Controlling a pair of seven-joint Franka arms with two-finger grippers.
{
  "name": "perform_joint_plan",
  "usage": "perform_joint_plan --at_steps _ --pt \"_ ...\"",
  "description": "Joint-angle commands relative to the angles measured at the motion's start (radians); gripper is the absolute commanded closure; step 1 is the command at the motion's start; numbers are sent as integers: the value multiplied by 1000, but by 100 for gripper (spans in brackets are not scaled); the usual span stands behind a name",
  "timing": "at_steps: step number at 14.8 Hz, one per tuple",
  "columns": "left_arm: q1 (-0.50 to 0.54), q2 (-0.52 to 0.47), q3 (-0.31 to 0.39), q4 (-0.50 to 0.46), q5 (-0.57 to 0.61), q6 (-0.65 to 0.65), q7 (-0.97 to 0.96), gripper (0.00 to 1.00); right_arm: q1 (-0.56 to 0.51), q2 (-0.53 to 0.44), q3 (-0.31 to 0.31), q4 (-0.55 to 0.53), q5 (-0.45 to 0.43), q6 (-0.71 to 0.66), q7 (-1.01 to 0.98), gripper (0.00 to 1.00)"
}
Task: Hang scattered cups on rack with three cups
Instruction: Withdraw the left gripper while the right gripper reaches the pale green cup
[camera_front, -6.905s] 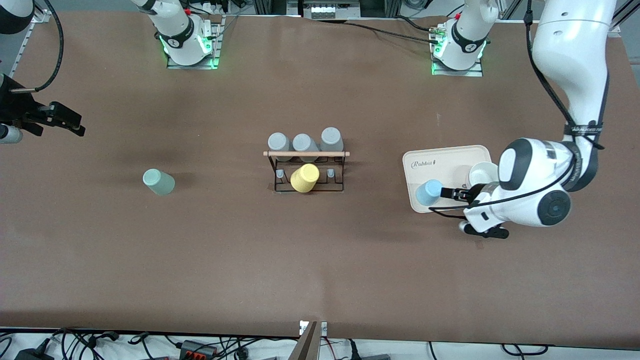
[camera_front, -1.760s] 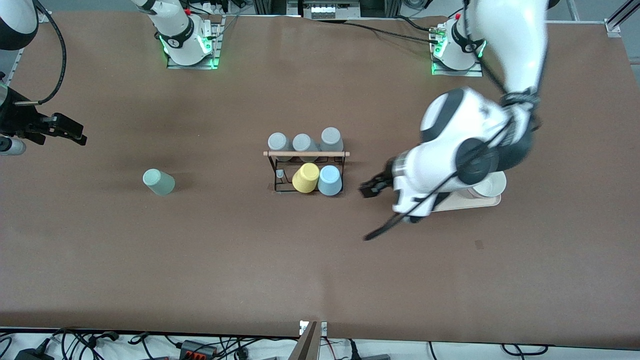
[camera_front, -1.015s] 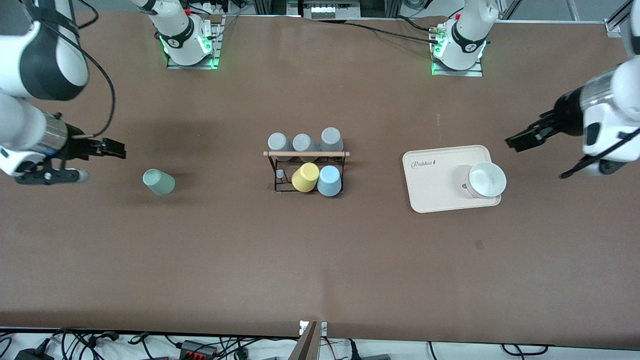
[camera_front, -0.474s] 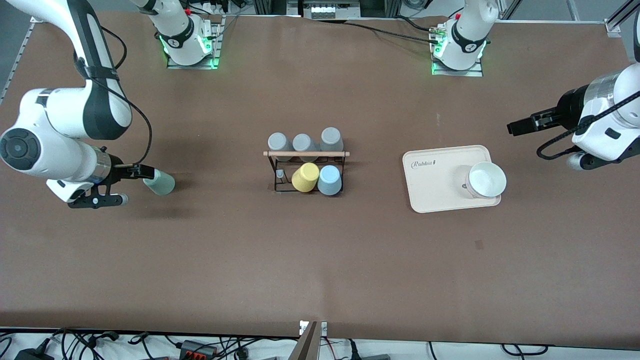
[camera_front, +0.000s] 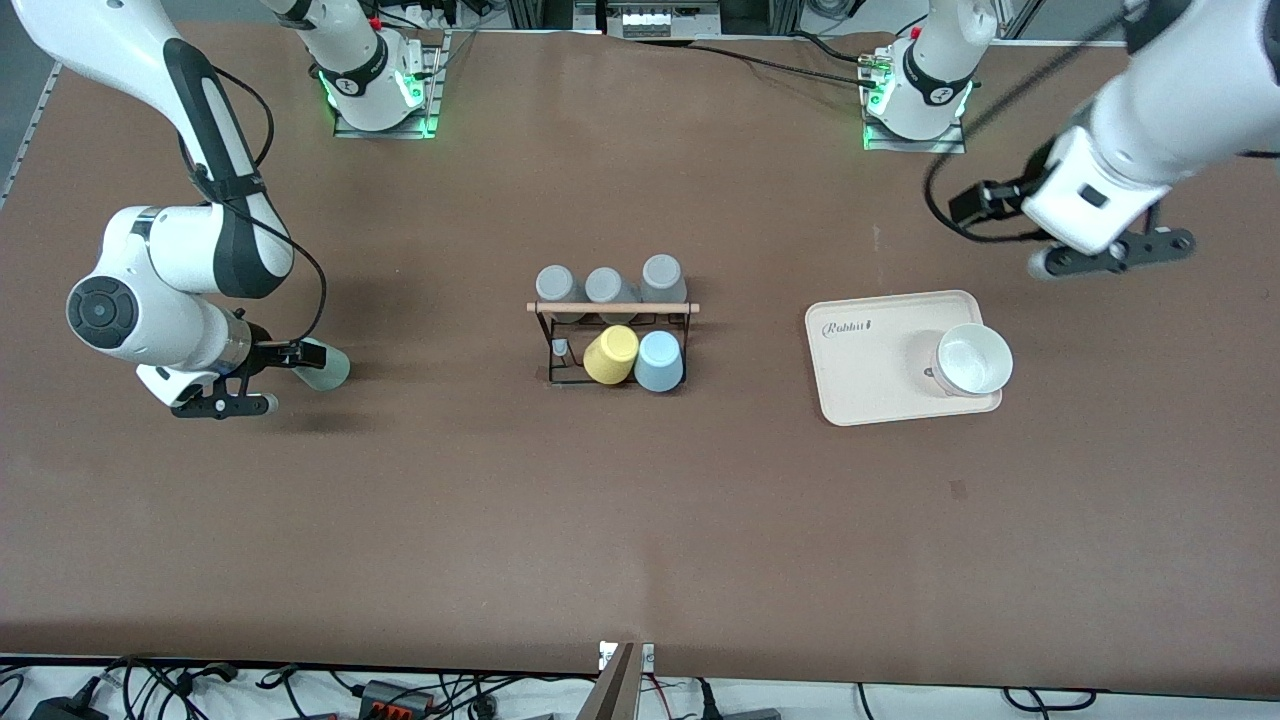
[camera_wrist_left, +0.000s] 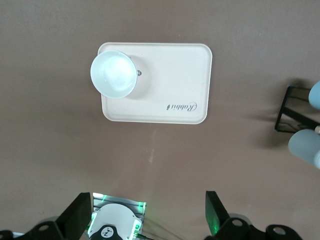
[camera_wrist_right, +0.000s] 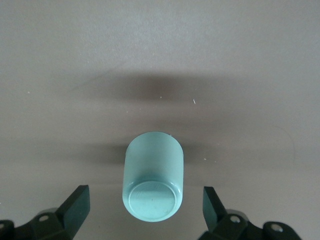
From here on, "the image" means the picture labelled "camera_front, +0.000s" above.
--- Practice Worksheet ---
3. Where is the pale green cup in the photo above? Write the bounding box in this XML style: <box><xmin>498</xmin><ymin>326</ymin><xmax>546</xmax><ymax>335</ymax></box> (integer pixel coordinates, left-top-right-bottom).
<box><xmin>296</xmin><ymin>338</ymin><xmax>352</xmax><ymax>392</ymax></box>

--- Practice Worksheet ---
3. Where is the light blue cup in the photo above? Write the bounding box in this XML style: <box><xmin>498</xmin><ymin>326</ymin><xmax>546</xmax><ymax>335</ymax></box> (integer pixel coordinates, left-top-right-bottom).
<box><xmin>634</xmin><ymin>330</ymin><xmax>687</xmax><ymax>393</ymax></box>

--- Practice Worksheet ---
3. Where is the white bowl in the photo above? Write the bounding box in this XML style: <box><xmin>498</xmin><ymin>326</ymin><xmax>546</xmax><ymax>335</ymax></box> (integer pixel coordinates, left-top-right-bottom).
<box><xmin>932</xmin><ymin>322</ymin><xmax>1015</xmax><ymax>399</ymax></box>

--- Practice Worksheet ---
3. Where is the beige rectangular tray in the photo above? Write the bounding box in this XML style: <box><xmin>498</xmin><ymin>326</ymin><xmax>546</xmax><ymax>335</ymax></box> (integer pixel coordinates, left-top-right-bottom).
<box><xmin>805</xmin><ymin>290</ymin><xmax>1004</xmax><ymax>428</ymax></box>

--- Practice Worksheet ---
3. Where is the grey cup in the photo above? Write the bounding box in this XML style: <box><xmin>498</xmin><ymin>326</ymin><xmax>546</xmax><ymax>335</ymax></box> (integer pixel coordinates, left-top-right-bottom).
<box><xmin>535</xmin><ymin>264</ymin><xmax>581</xmax><ymax>323</ymax></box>
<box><xmin>640</xmin><ymin>253</ymin><xmax>690</xmax><ymax>323</ymax></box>
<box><xmin>584</xmin><ymin>266</ymin><xmax>641</xmax><ymax>326</ymax></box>

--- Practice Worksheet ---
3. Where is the yellow cup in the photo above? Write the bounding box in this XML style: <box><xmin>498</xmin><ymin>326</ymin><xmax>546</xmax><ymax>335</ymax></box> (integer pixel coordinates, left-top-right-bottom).
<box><xmin>582</xmin><ymin>325</ymin><xmax>641</xmax><ymax>386</ymax></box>

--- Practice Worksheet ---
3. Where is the black orange connector block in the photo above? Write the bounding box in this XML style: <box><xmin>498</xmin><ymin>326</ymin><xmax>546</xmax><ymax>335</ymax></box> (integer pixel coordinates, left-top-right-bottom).
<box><xmin>358</xmin><ymin>680</ymin><xmax>438</xmax><ymax>717</ymax></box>

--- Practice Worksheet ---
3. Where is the black power adapter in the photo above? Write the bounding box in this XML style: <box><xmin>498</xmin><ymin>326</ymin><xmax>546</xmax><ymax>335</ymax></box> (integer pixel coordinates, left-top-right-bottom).
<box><xmin>28</xmin><ymin>695</ymin><xmax>111</xmax><ymax>720</ymax></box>

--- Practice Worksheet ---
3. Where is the white power strip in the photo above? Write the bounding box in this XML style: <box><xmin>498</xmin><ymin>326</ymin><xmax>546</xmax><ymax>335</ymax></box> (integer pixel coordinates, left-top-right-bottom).
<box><xmin>605</xmin><ymin>0</ymin><xmax>723</xmax><ymax>39</ymax></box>

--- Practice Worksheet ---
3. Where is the left arm aluminium base plate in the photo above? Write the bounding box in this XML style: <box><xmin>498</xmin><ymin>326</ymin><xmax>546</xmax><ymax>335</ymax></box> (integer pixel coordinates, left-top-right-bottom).
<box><xmin>862</xmin><ymin>45</ymin><xmax>969</xmax><ymax>155</ymax></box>

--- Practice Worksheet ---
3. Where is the right arm aluminium base plate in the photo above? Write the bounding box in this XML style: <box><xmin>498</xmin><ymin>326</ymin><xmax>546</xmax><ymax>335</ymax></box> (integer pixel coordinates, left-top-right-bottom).
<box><xmin>333</xmin><ymin>30</ymin><xmax>446</xmax><ymax>140</ymax></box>

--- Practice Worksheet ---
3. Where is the black braided table cable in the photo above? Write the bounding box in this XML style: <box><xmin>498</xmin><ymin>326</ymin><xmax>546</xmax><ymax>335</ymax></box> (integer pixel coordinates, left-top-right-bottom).
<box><xmin>688</xmin><ymin>40</ymin><xmax>883</xmax><ymax>87</ymax></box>

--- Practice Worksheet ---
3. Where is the aluminium table edge rail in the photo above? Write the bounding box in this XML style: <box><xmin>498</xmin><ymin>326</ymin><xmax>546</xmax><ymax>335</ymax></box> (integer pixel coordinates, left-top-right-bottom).
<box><xmin>0</xmin><ymin>60</ymin><xmax>63</xmax><ymax>206</ymax></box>

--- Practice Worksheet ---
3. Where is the black wire cup rack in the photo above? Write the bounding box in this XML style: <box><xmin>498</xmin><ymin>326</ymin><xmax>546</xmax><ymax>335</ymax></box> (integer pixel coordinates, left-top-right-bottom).
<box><xmin>526</xmin><ymin>300</ymin><xmax>701</xmax><ymax>389</ymax></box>

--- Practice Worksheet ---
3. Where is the tan camera stand pole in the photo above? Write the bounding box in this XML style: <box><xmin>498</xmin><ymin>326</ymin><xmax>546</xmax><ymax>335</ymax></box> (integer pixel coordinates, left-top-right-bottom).
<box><xmin>578</xmin><ymin>642</ymin><xmax>641</xmax><ymax>720</ymax></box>

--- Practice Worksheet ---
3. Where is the white pole bracket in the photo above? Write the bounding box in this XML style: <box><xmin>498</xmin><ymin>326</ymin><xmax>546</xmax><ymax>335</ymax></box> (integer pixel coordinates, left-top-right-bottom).
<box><xmin>598</xmin><ymin>640</ymin><xmax>656</xmax><ymax>673</ymax></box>

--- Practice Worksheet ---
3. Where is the black floor cable loop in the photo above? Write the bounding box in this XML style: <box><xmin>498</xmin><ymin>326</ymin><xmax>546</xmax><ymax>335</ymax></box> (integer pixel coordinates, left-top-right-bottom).
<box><xmin>1003</xmin><ymin>688</ymin><xmax>1099</xmax><ymax>713</ymax></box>

